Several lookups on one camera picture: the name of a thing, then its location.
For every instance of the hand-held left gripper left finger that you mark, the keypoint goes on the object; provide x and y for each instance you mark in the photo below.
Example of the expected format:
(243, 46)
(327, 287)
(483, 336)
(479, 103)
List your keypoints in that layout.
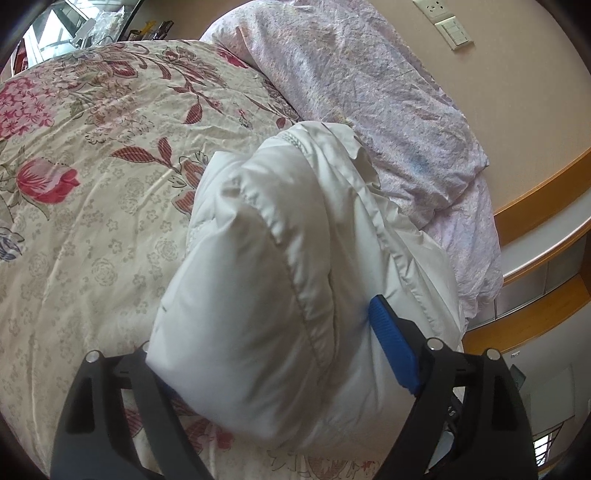
(147, 392)

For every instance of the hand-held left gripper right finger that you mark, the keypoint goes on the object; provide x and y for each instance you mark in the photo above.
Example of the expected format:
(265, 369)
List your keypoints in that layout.
(392, 341)

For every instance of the white puffer jacket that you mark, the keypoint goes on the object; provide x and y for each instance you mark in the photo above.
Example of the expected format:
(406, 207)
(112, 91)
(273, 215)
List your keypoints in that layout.
(258, 277)

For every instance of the frosted glass door panel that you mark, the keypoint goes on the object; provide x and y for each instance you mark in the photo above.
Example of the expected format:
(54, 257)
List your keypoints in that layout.
(545, 277)

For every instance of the floral bedsheet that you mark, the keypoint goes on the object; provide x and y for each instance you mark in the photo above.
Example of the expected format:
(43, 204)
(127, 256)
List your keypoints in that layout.
(92, 230)

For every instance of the pink floral duvet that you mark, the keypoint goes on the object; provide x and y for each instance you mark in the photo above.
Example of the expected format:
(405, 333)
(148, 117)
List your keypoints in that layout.
(369, 92)

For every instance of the white light switch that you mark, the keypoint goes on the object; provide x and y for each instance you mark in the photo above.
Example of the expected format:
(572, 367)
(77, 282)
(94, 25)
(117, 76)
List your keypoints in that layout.
(455, 32)

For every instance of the white wall socket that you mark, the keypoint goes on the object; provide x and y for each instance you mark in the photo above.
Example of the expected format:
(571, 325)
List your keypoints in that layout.
(431, 8)

